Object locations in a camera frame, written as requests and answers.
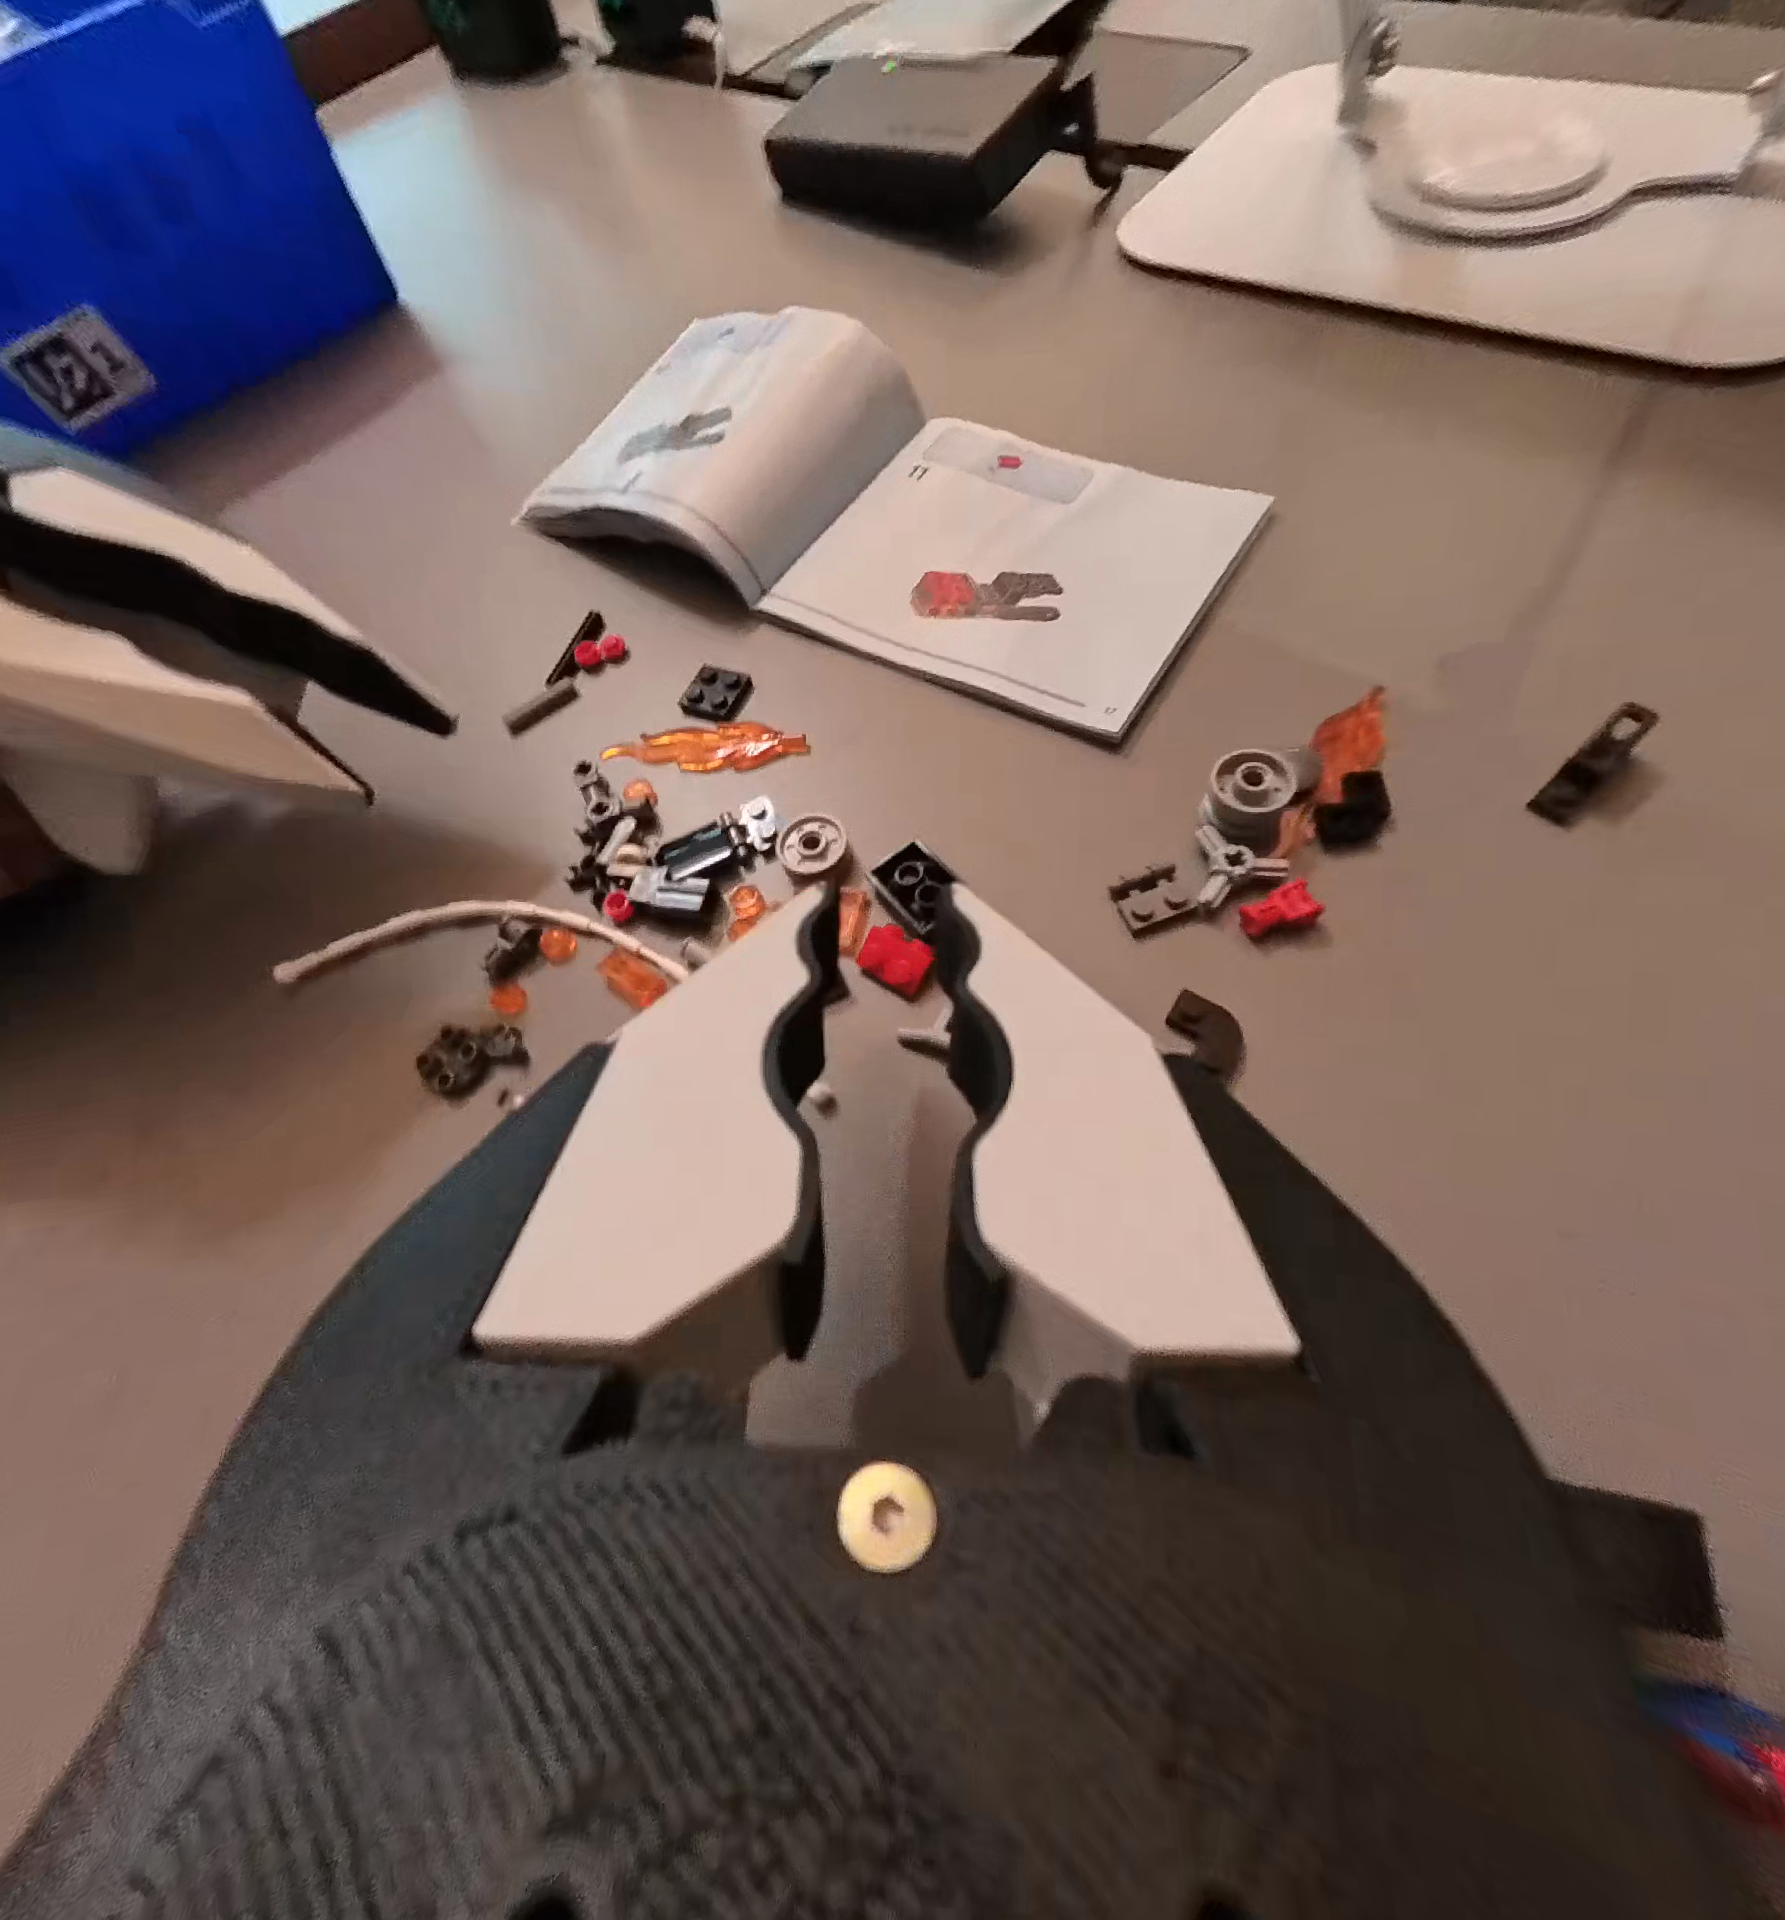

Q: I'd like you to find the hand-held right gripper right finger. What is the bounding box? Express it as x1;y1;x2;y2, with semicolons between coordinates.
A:
929;887;1305;1441

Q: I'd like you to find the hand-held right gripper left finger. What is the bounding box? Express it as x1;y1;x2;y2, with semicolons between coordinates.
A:
468;883;852;1446

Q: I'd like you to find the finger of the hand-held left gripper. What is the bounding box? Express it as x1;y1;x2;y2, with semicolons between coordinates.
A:
0;547;374;875
0;465;458;740

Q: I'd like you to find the white flexible lego tube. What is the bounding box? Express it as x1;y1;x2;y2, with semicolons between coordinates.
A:
273;897;692;986

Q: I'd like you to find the orange lego flame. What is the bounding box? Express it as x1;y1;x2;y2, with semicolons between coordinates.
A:
599;724;811;776
1276;687;1393;864

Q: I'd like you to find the lego instruction booklet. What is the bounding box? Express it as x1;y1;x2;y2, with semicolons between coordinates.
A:
516;307;1276;744

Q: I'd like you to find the blue storage box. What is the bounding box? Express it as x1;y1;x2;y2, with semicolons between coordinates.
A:
0;0;402;458

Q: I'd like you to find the black power adapter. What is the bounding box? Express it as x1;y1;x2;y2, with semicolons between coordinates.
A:
765;51;1096;227

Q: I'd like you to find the red and blue object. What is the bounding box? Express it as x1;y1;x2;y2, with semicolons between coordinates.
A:
1642;1666;1785;1862

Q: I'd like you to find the white stand base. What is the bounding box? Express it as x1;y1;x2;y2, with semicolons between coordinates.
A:
1117;0;1785;371

